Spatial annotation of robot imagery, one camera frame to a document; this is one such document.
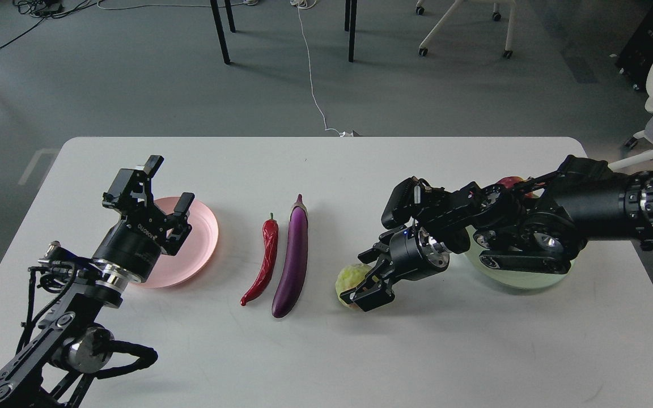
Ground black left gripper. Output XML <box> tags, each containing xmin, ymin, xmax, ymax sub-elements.
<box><xmin>92</xmin><ymin>155</ymin><xmax>195</xmax><ymax>282</ymax></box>

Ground green yellow custard apple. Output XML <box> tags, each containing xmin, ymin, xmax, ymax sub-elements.
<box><xmin>335</xmin><ymin>263</ymin><xmax>372</xmax><ymax>310</ymax></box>

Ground white floor cable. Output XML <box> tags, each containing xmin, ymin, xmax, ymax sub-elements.
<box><xmin>290</xmin><ymin>0</ymin><xmax>354</xmax><ymax>138</ymax></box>

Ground black table legs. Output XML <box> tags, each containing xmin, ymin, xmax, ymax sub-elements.
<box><xmin>210</xmin><ymin>0</ymin><xmax>358</xmax><ymax>65</ymax></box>

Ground white chair base with casters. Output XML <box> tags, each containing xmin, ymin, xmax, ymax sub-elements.
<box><xmin>418</xmin><ymin>1</ymin><xmax>519</xmax><ymax>60</ymax></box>

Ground pink plate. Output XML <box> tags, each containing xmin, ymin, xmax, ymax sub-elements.
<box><xmin>135</xmin><ymin>199</ymin><xmax>219</xmax><ymax>288</ymax></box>

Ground dark red pomegranate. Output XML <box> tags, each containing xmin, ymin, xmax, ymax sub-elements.
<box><xmin>497</xmin><ymin>176</ymin><xmax>537</xmax><ymax>198</ymax></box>

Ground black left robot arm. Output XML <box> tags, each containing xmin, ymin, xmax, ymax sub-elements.
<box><xmin>0</xmin><ymin>155</ymin><xmax>194</xmax><ymax>407</ymax></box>

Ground red chili pepper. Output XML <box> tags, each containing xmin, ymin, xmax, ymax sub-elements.
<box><xmin>239</xmin><ymin>212</ymin><xmax>279</xmax><ymax>307</ymax></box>

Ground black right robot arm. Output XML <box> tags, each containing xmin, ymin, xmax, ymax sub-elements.
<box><xmin>338</xmin><ymin>155</ymin><xmax>653</xmax><ymax>312</ymax></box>

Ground black equipment cabinet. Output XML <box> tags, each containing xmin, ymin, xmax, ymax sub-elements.
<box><xmin>615</xmin><ymin>5</ymin><xmax>653</xmax><ymax>91</ymax></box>

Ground purple eggplant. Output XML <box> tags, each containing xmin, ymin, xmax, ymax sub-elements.
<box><xmin>272</xmin><ymin>194</ymin><xmax>309</xmax><ymax>318</ymax></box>

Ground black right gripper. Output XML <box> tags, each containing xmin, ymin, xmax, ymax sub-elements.
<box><xmin>341</xmin><ymin>224</ymin><xmax>451</xmax><ymax>312</ymax></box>

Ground light green plate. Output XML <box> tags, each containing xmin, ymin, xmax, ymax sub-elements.
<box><xmin>463</xmin><ymin>226</ymin><xmax>569</xmax><ymax>290</ymax></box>

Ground black floor cables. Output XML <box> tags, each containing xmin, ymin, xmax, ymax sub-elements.
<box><xmin>0</xmin><ymin>0</ymin><xmax>100</xmax><ymax>66</ymax></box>

